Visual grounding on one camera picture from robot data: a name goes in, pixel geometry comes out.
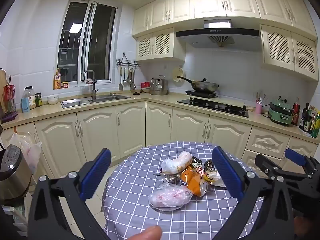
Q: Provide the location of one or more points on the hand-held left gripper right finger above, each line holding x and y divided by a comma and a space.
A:
226, 172

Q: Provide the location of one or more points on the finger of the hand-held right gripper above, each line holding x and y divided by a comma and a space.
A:
295, 156
265, 165

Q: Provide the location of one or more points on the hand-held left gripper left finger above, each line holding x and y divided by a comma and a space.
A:
96, 172

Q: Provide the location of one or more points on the red white checked sauce packet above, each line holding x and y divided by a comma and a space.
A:
199, 169

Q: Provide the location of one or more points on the silver clear wrapper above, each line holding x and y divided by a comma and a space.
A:
170, 178

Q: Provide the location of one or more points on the person's right hand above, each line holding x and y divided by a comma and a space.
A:
302, 227

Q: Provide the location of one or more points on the person's left hand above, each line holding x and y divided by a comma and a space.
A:
147, 233

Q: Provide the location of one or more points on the brown silver wrapper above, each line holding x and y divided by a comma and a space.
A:
209, 165

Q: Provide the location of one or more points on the dark crumpled wrapper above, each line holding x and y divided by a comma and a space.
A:
197, 160

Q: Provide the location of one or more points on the orange snack packet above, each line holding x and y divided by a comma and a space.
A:
193, 183

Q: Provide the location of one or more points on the yellow label bottle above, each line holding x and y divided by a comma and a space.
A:
313, 126

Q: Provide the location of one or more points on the dark glass bottle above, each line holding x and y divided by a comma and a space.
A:
303, 120
308, 123

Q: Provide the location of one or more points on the green oil bottle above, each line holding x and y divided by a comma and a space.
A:
317, 127

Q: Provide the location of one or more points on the red label sauce bottle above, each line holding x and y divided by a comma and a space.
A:
296, 113

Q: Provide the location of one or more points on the cream base cabinets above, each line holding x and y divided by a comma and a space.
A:
97, 130

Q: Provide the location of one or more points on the blue checked tablecloth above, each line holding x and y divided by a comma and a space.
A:
140, 170

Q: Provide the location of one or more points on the green electric cooker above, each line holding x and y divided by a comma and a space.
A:
280, 113

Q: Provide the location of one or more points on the pink utensil cup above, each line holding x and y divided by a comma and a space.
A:
258, 108

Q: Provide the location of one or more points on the pink white plastic bag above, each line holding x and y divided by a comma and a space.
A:
170, 197

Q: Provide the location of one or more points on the hanging plastic bag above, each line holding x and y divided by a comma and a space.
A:
31, 155

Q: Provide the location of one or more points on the black glass gas stove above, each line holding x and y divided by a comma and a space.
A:
212, 106

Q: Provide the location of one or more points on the steel sink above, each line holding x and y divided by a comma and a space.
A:
82, 102

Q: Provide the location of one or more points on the steel faucet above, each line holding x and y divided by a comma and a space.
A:
94, 90

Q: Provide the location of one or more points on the steel rice cooker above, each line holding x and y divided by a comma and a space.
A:
12, 172

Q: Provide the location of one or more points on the white bowls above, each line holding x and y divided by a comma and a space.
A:
52, 100

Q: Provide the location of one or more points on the steel wok with lid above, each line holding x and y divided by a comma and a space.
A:
203, 86

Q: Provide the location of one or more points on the hanging metal spatula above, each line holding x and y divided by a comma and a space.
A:
121, 86

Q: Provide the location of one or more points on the small green jar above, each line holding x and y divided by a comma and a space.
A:
38, 100

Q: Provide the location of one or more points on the hanging metal spoon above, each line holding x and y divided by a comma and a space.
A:
132, 85

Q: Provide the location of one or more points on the hanging metal ladle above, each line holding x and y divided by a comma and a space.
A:
124, 78

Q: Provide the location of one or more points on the yellow detergent bottle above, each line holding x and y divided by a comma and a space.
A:
57, 81

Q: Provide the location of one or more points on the large jar with white lid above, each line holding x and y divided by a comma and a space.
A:
29, 98

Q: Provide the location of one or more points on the steel stock pot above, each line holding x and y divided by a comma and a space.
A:
158, 86

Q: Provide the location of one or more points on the chopstick holder with red chopsticks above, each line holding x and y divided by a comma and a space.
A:
9, 100

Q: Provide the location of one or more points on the wooden cutting board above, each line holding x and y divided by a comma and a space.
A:
2, 85

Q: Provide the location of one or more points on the sliding window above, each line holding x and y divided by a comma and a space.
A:
75, 45

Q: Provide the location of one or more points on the range hood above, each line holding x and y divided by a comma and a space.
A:
217, 36

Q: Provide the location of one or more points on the lattice door wall cabinet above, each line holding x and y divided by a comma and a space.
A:
160, 43
290, 48

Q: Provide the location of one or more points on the round cream wall plate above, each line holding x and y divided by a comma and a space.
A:
178, 74

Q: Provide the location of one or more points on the wall utensil rack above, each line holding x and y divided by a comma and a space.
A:
127, 62

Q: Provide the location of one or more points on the cream wall cabinet row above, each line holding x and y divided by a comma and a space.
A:
210, 1

